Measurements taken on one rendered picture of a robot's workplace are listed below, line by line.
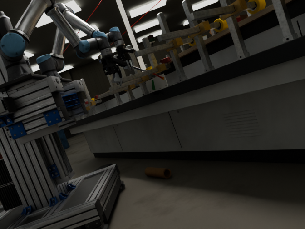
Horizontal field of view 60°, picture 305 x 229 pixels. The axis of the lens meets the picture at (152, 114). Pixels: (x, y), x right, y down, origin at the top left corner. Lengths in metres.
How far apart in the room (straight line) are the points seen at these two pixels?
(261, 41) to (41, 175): 1.61
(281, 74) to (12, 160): 1.70
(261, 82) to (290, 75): 0.15
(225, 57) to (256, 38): 0.25
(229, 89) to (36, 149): 1.29
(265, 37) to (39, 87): 1.30
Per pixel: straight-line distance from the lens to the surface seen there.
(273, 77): 1.41
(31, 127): 1.75
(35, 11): 1.74
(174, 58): 1.80
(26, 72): 1.73
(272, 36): 1.60
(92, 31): 2.09
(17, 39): 1.63
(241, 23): 1.62
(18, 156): 1.98
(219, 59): 1.83
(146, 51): 1.63
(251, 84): 1.48
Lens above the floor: 0.69
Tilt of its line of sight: 4 degrees down
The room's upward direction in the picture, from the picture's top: 20 degrees counter-clockwise
